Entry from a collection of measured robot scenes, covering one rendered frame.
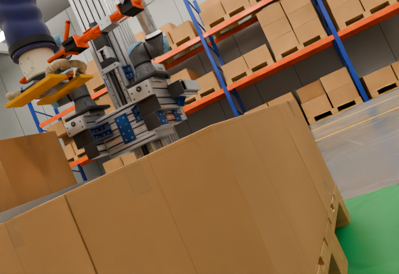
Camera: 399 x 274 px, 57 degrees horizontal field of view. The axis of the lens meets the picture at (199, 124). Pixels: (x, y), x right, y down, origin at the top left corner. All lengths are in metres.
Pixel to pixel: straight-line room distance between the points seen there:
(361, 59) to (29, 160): 8.88
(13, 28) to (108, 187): 1.35
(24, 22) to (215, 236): 1.57
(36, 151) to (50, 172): 0.13
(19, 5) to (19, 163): 0.78
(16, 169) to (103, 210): 1.24
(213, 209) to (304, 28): 8.23
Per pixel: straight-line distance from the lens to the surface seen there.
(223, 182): 0.69
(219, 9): 9.24
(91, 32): 1.80
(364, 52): 10.11
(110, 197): 0.82
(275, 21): 8.93
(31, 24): 2.03
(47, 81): 1.83
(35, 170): 2.11
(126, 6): 1.70
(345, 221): 1.63
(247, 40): 10.28
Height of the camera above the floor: 0.51
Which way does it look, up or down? 4 degrees up
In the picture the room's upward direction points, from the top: 24 degrees counter-clockwise
